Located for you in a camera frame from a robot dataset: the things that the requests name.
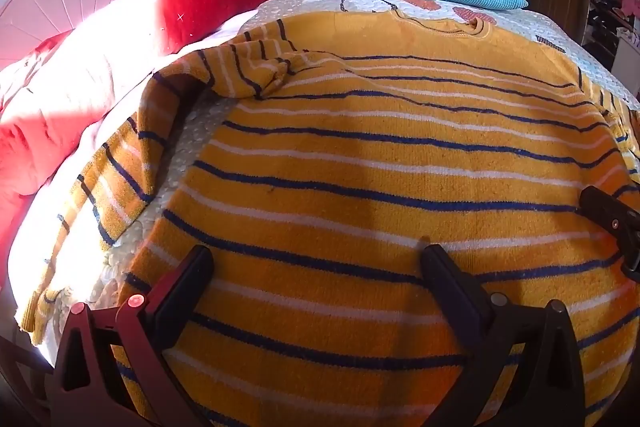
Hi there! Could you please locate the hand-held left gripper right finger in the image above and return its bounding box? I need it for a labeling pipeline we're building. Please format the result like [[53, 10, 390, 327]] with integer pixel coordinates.
[[420, 244, 586, 427]]

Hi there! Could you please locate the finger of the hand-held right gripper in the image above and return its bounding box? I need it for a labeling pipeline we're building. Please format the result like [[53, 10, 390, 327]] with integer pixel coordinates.
[[577, 186, 640, 283]]

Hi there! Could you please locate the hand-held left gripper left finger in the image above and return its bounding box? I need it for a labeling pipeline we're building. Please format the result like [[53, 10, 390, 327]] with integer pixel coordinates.
[[47, 245, 216, 427]]

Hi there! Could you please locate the yellow striped sweater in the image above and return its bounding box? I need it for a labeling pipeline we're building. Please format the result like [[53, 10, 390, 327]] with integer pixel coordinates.
[[20, 9, 640, 427]]

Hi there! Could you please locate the red duvet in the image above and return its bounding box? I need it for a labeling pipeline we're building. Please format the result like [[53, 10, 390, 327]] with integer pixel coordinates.
[[0, 0, 171, 212]]

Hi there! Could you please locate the quilted heart-print bedspread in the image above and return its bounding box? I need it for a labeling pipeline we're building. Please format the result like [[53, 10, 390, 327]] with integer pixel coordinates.
[[15, 0, 640, 358]]

